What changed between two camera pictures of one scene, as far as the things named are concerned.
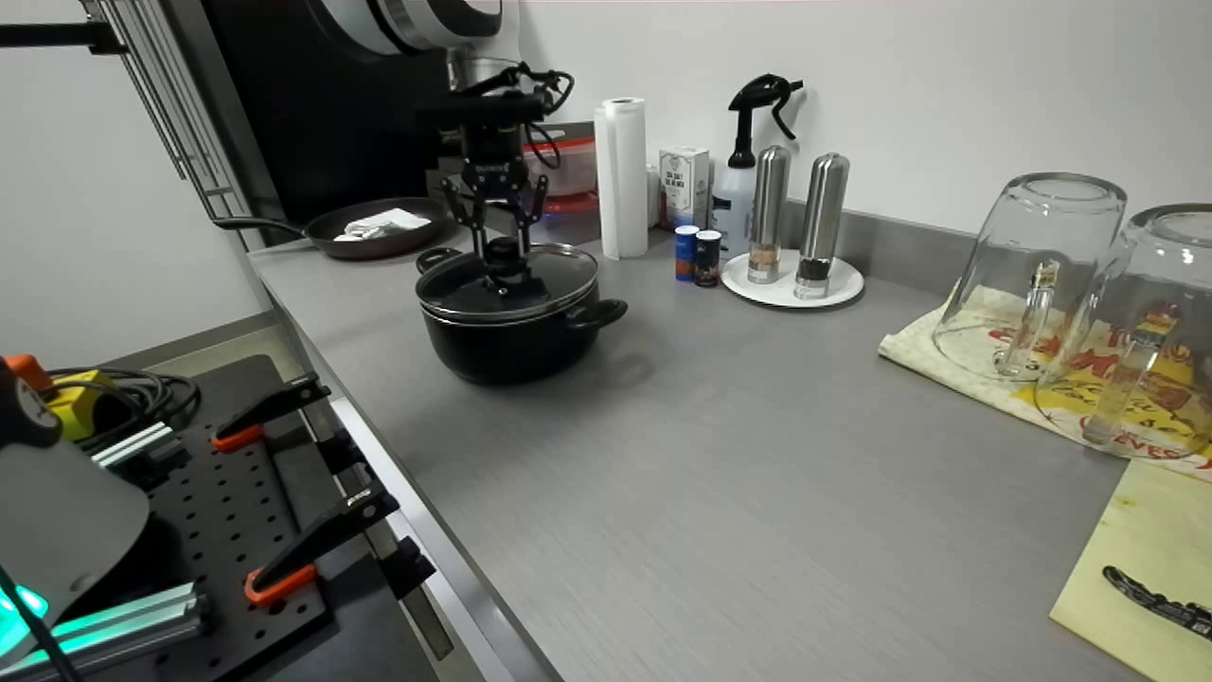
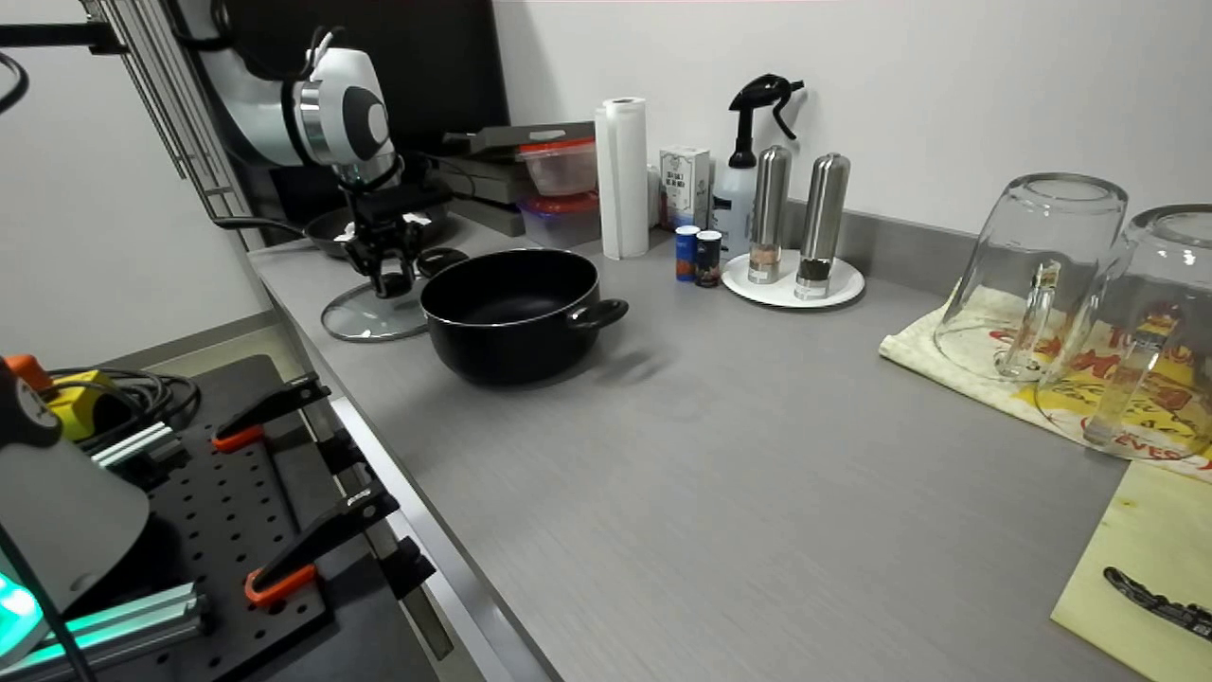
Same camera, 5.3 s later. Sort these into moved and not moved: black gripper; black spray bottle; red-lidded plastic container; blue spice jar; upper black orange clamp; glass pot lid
Moved: black gripper; glass pot lid
Not moved: black spray bottle; blue spice jar; red-lidded plastic container; upper black orange clamp
